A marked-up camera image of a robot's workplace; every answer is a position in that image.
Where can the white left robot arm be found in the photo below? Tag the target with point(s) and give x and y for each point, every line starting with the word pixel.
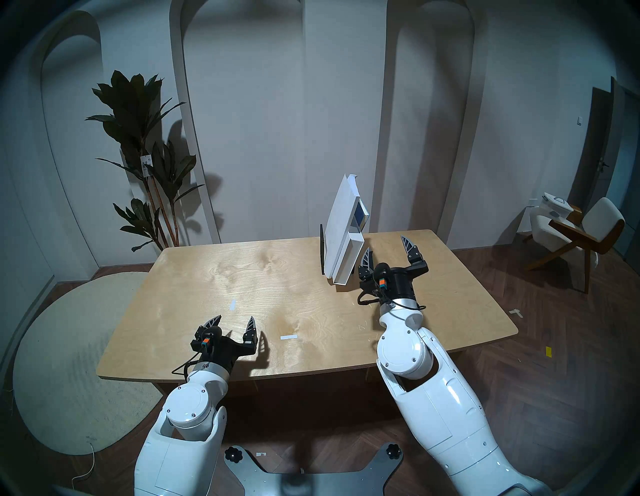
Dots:
pixel 190 410

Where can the wooden armchair with white cushions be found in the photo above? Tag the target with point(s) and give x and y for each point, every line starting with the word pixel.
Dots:
pixel 600 220

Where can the tall green potted plant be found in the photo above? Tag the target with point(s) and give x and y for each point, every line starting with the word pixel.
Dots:
pixel 145 150

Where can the white plant label tag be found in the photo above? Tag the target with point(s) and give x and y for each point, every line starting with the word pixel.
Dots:
pixel 146 166

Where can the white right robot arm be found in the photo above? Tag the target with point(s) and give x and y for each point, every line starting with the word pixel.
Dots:
pixel 435 415

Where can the dark brown door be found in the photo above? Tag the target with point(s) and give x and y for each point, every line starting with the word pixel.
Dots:
pixel 597 150

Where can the thick white hardcover book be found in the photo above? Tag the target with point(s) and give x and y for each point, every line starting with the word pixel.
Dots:
pixel 350 260

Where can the black base plate knob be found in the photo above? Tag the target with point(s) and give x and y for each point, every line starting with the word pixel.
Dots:
pixel 394 450
pixel 233 454

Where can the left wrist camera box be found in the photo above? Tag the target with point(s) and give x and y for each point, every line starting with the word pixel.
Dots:
pixel 211 340

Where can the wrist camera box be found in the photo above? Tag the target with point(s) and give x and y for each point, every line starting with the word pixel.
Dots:
pixel 211 340
pixel 381 277

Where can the blue notebook with ribbon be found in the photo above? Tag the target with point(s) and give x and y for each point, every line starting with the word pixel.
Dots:
pixel 358 215

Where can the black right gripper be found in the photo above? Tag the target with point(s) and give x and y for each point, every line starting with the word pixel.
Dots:
pixel 400 282

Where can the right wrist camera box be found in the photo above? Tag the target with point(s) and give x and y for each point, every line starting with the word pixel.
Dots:
pixel 381 277

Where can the round beige rug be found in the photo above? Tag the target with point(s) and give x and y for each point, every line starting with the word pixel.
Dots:
pixel 70 350

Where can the grey metal robot base plate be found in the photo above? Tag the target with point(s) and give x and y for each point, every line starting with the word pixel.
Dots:
pixel 310 482

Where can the thin white paperback book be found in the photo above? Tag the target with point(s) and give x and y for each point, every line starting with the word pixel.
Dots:
pixel 340 225

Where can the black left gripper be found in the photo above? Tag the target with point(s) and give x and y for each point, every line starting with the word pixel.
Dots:
pixel 227 351

